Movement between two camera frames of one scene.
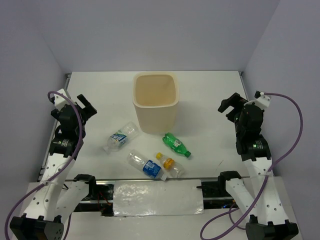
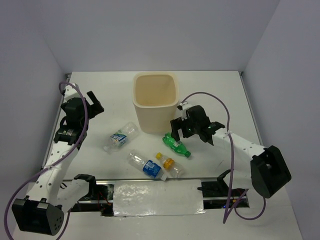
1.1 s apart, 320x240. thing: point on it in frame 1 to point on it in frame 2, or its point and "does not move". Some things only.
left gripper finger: x=84 y=100 to x=92 y=97
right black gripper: x=231 y=101 to x=177 y=124
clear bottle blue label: x=149 y=167 does not move
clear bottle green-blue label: x=121 y=137 does not move
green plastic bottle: x=176 y=144 does not move
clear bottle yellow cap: x=174 y=169 does not move
